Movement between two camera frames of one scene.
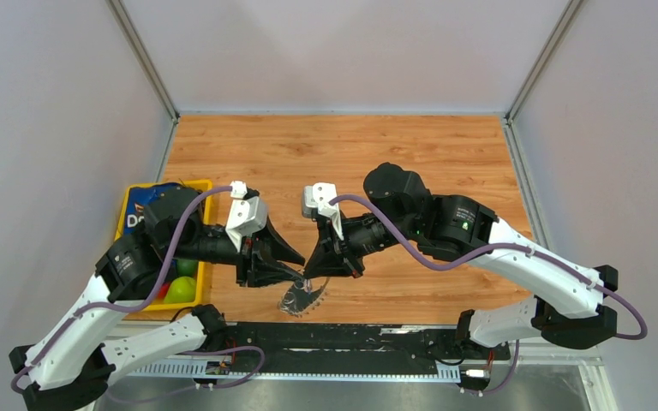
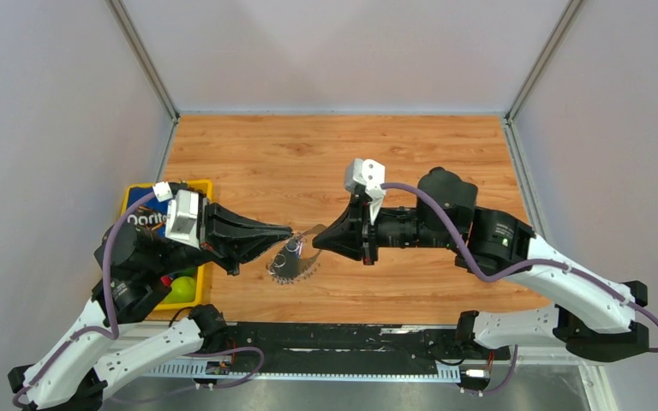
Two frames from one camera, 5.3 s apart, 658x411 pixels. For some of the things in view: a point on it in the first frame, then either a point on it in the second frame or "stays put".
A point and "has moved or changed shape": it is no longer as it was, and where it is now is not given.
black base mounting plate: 344,342 stays put
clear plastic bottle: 300,298 has moved or changed shape
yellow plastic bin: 199,293 stays put
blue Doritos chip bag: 134,208 stays put
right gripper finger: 334,264 → 346,242
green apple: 182,289 stays put
